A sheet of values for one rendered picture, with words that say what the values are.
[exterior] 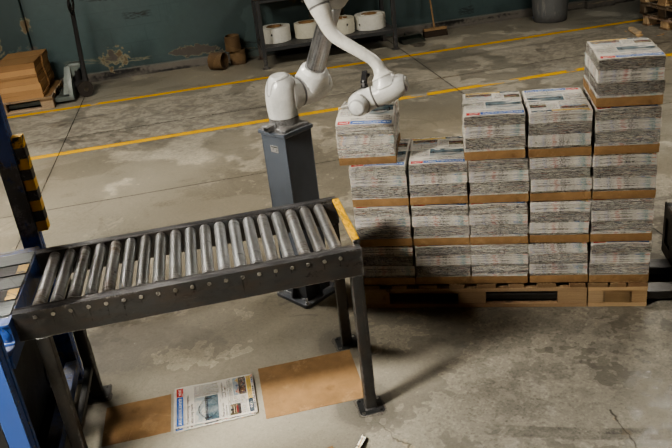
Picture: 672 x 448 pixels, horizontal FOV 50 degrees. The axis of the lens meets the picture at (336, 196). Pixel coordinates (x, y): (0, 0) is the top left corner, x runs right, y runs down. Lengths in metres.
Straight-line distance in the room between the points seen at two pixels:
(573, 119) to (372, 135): 0.93
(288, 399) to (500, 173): 1.46
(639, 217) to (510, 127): 0.77
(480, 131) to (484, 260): 0.70
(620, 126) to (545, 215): 0.55
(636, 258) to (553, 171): 0.63
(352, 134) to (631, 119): 1.28
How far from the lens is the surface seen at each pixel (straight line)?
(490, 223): 3.70
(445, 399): 3.37
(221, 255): 3.00
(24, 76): 9.19
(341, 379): 3.52
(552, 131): 3.55
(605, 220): 3.76
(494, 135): 3.53
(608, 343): 3.74
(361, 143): 3.56
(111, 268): 3.10
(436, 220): 3.69
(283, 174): 3.78
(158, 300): 2.90
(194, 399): 3.56
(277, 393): 3.50
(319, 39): 3.64
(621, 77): 3.52
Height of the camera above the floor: 2.16
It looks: 24 degrees down
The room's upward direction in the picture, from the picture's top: 7 degrees counter-clockwise
